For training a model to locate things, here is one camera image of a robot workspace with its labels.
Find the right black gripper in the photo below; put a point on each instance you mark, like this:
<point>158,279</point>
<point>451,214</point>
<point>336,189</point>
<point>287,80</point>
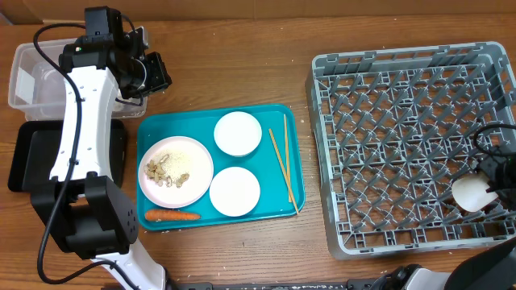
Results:
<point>488,163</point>

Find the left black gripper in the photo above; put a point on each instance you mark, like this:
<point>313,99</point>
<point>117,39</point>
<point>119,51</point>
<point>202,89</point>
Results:
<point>160,78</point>

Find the small white cup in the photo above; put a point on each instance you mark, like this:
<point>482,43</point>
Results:
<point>470,192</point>

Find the white round plate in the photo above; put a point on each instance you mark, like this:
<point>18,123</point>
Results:
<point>201,170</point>

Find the white bowl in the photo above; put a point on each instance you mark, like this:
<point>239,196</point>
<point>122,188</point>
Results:
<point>237,133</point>

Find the wooden chopstick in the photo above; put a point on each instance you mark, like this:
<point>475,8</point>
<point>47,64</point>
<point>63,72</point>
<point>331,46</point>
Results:
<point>284,173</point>
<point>286,138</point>

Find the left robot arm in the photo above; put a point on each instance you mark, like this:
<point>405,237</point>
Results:
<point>84,211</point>

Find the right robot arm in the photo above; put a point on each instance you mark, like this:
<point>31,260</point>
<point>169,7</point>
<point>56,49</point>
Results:
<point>492,269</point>

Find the grey dishwasher rack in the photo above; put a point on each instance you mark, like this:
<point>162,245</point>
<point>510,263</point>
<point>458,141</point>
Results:
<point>394,129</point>

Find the peanut shells food scraps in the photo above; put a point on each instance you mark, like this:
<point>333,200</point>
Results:
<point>168,169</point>

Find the clear plastic bin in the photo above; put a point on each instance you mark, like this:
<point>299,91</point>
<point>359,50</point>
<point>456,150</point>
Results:
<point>38,90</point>

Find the black plastic tray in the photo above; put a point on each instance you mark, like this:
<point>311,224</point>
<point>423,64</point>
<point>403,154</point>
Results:
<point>37,147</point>

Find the orange carrot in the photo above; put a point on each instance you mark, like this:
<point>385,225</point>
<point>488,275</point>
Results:
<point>166,215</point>

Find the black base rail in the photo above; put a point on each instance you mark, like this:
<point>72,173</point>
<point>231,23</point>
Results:
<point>352,284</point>

